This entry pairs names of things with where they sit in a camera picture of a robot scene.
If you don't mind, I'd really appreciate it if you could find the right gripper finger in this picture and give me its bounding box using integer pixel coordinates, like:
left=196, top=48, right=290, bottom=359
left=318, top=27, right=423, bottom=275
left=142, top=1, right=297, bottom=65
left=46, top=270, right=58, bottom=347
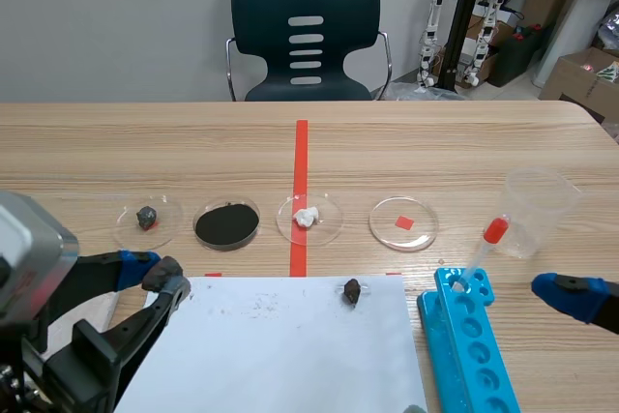
left=530, top=272, right=619, bottom=332

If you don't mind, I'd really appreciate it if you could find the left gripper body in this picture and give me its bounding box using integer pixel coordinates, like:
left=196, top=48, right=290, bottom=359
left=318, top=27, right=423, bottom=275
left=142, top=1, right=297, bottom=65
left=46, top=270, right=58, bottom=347
left=0, top=318, right=123, bottom=413

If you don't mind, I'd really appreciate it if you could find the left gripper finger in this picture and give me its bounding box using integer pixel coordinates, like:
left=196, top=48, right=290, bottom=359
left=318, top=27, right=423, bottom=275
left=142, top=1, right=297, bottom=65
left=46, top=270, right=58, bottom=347
left=99, top=276, right=192, bottom=369
left=57, top=250, right=163, bottom=320

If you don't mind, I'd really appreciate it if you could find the small dark stone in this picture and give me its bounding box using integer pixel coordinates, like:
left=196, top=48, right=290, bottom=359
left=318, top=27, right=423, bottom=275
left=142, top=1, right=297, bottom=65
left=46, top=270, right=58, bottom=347
left=134, top=205, right=161, bottom=232
left=140, top=255, right=188, bottom=294
left=341, top=278, right=364, bottom=308

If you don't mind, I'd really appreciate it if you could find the clear glass dish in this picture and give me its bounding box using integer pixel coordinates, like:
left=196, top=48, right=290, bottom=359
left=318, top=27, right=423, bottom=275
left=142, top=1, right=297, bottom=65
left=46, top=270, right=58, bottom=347
left=368, top=195, right=441, bottom=252
left=275, top=192, right=345, bottom=247
left=111, top=194, right=186, bottom=251

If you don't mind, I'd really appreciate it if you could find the clear plastic beaker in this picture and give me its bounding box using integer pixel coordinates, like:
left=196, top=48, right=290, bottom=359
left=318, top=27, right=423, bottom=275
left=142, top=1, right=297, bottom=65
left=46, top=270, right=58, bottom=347
left=491, top=166, right=585, bottom=260

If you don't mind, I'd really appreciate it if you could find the dropper with red bulb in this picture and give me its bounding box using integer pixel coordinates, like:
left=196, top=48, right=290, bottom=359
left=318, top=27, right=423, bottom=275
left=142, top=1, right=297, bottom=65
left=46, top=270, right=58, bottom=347
left=453, top=218, right=512, bottom=289

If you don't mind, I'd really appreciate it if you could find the glass dish with black powder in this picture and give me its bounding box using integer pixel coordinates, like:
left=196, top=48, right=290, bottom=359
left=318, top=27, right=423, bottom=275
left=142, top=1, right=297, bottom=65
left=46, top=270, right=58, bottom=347
left=192, top=196, right=263, bottom=252

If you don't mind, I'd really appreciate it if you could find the turquoise rack with round holes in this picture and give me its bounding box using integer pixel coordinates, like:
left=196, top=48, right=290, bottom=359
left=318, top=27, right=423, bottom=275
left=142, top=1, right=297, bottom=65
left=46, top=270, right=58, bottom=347
left=416, top=264, right=524, bottom=413

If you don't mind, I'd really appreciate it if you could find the white sheet of paper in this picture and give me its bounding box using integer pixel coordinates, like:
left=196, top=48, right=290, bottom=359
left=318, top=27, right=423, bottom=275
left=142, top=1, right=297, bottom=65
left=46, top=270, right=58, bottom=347
left=112, top=275, right=429, bottom=413

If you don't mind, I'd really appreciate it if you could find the white lump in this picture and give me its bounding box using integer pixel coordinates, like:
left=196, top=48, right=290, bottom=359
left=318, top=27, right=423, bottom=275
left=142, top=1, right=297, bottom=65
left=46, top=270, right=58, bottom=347
left=292, top=206, right=321, bottom=228

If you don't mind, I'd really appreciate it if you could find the white wash basin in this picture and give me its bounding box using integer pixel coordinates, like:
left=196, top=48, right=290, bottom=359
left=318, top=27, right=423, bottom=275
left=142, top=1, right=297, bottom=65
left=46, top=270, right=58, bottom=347
left=533, top=0, right=619, bottom=91

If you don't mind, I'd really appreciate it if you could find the dark blue chair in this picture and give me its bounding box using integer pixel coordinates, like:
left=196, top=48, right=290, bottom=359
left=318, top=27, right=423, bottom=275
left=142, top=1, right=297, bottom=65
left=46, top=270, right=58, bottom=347
left=224, top=0, right=394, bottom=103

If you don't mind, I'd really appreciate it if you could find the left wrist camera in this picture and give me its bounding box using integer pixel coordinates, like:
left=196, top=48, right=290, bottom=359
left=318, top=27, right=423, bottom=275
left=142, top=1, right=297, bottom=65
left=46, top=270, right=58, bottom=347
left=0, top=190, right=80, bottom=333

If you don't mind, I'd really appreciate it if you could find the black metal rail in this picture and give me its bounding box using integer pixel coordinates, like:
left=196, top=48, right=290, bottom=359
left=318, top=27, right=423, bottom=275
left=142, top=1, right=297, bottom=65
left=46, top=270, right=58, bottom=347
left=436, top=0, right=492, bottom=93

